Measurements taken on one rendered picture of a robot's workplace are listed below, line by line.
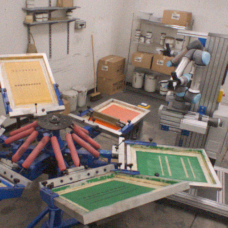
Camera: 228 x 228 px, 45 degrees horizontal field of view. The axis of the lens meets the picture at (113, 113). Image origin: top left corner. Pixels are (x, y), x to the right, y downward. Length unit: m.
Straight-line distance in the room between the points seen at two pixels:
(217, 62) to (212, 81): 0.21
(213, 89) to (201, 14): 3.36
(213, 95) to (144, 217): 1.59
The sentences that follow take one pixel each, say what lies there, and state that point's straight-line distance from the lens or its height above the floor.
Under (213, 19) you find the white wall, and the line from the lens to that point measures 6.29.
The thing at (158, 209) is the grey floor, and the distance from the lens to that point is 3.61.
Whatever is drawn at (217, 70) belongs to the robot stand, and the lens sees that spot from 3.13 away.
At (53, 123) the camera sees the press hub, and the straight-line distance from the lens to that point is 2.41.
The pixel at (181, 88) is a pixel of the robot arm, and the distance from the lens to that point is 2.71.
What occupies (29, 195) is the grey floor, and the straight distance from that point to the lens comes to 3.68.
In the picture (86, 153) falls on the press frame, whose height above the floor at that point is 1.02.
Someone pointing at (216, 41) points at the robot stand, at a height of 1.99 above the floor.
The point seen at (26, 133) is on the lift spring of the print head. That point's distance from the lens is 2.48.
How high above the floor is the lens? 2.45
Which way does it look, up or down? 26 degrees down
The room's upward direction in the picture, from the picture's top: 6 degrees clockwise
